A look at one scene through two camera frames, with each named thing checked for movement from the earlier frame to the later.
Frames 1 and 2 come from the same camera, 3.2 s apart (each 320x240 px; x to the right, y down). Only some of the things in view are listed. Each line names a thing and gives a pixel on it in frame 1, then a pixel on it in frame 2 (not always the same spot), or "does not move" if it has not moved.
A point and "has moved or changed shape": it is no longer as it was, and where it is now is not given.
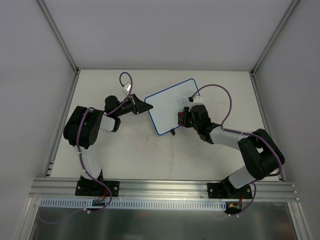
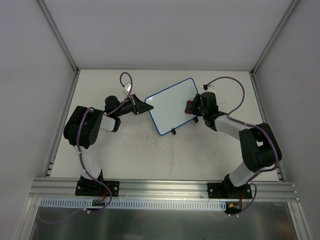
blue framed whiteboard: (168, 103) does not move
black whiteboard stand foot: (172, 131) does not move
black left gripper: (135, 104) does not move
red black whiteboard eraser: (180, 118) has moved or changed shape
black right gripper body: (186, 118) to (196, 104)
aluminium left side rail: (60, 128) does not move
